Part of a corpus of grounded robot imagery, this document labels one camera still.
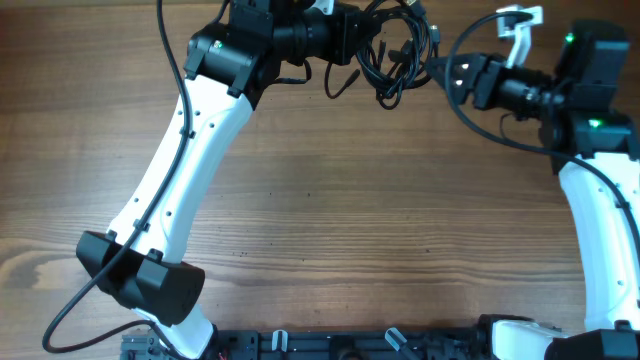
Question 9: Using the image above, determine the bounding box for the black cable bundle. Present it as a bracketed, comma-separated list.
[323, 0, 442, 111]

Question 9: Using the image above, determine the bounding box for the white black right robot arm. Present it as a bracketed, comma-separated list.
[427, 10, 639, 359]

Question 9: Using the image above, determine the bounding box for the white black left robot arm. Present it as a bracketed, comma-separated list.
[76, 1, 380, 359]

